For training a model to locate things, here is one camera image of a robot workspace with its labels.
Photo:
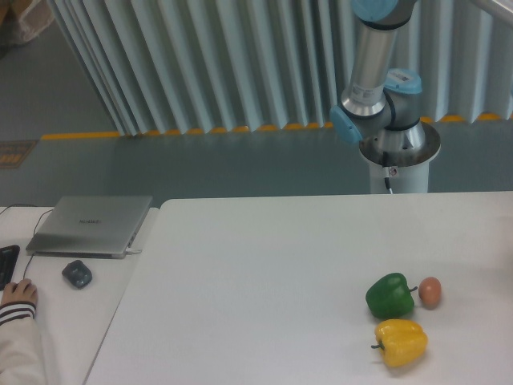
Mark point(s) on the person's hand on mouse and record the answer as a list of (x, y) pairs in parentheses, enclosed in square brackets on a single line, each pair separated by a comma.
[(19, 300)]

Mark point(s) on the white striped sleeve forearm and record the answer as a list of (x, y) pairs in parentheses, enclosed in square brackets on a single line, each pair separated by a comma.
[(21, 345)]

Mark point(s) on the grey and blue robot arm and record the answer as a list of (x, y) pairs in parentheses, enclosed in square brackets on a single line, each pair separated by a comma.
[(372, 72)]

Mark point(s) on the black keyboard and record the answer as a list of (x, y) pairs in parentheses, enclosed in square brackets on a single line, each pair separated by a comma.
[(8, 260)]

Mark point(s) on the silver closed laptop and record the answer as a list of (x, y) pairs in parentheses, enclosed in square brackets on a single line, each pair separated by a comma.
[(91, 226)]

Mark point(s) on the white corrugated folding screen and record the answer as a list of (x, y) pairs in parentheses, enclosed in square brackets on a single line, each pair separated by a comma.
[(182, 65)]

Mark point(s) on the cardboard box with plastic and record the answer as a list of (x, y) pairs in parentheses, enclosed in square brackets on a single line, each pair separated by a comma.
[(23, 21)]

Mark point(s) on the green bell pepper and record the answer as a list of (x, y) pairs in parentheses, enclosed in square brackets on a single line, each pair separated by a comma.
[(390, 297)]

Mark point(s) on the yellow bell pepper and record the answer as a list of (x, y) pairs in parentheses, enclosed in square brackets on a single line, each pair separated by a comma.
[(399, 341)]

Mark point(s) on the brown egg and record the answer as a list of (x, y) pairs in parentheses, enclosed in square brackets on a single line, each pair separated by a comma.
[(430, 292)]

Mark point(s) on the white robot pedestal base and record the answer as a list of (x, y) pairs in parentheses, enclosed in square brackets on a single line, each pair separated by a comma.
[(399, 161)]

